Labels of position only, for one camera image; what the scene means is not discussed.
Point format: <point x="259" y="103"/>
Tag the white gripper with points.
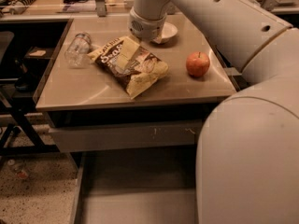
<point x="146" y="27"/>

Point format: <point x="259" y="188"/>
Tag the clear plastic water bottle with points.
<point x="76" y="54"/>

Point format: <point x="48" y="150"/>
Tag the white bowl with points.
<point x="169" y="31"/>

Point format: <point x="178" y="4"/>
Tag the red apple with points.
<point x="197" y="64"/>

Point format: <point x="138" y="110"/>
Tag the closed top drawer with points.
<point x="129" y="135"/>

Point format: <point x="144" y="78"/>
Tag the grey drawer cabinet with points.
<point x="91" y="96"/>

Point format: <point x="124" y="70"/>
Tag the brown sea salt chip bag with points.
<point x="141" y="73"/>

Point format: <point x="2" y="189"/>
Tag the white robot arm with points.
<point x="247" y="164"/>

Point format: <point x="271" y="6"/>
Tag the plastic bottle on floor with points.
<point x="18" y="168"/>

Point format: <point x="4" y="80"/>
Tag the black table frame left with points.
<point x="38" y="146"/>

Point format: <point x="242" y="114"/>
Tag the open middle drawer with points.
<point x="154" y="185"/>

